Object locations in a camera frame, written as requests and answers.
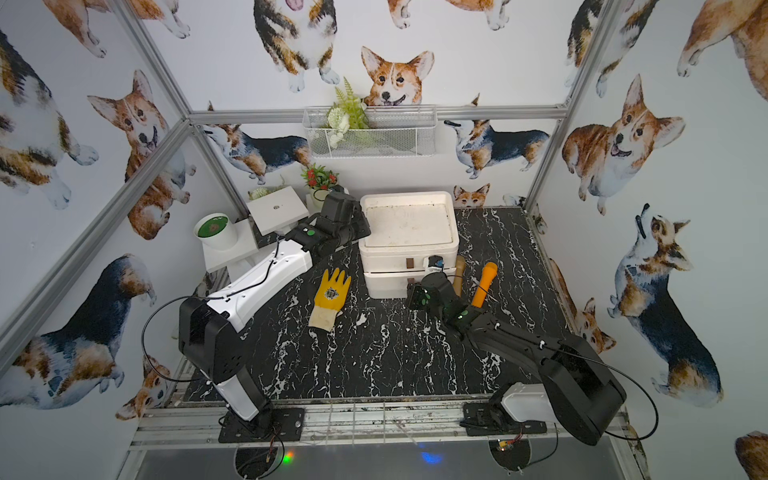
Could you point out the small white flower plant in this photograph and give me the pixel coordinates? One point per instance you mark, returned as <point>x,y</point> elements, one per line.
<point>263,191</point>

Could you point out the orange microphone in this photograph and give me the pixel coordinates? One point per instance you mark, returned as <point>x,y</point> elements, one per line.
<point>488,274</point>

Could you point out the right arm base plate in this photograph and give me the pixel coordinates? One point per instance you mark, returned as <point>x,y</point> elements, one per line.
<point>481,419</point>

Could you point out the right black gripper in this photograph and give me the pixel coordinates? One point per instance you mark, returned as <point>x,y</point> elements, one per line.
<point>415,289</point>

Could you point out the gold microphone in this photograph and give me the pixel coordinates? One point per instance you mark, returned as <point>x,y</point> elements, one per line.
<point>459,274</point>

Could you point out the green pot red flowers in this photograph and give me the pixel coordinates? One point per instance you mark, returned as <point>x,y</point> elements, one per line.
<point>321,181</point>

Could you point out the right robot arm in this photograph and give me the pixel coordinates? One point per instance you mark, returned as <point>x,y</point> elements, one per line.
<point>583,392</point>

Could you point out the white cup green inside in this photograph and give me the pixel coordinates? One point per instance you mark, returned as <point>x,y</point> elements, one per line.
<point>216,231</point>

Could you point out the green fern plant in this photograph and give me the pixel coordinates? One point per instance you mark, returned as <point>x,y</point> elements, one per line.
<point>346,114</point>

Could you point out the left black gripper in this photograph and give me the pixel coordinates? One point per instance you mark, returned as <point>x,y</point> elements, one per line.
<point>352,219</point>

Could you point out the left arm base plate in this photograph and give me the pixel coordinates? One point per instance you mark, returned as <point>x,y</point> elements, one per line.
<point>286,423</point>

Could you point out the white wire wall basket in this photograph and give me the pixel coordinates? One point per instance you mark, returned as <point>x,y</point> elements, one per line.
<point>394,132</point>

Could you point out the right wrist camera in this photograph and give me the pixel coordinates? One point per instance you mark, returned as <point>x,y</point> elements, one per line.
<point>433,264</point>

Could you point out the white drawer cabinet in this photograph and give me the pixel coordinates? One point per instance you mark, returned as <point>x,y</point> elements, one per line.
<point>407,229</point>

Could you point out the white stepped display shelf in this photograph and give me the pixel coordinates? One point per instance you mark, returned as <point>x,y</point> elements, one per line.
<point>275,213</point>

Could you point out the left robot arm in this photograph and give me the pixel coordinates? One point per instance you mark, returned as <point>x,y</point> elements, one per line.
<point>210,328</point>

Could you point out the yellow work glove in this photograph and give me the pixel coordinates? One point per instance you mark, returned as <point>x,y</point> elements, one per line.
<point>329,299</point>

